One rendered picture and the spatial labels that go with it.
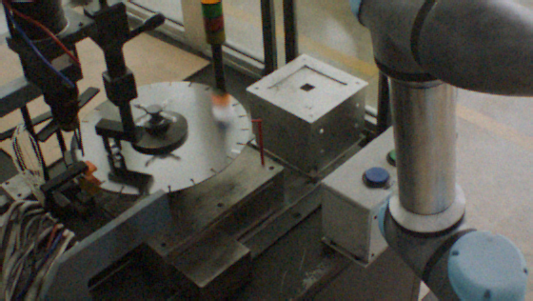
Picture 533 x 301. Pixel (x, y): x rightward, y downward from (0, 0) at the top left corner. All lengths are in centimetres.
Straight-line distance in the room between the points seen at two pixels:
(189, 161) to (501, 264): 54
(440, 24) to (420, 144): 24
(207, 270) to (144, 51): 88
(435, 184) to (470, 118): 195
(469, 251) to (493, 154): 176
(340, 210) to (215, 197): 23
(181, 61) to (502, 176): 134
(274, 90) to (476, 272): 64
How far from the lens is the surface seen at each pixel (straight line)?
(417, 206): 99
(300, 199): 137
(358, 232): 121
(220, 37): 145
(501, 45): 71
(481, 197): 254
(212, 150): 120
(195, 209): 124
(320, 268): 126
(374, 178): 119
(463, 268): 98
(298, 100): 139
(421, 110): 86
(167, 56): 186
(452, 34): 71
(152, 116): 122
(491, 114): 295
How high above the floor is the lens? 170
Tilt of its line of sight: 40 degrees down
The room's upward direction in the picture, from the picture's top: 4 degrees counter-clockwise
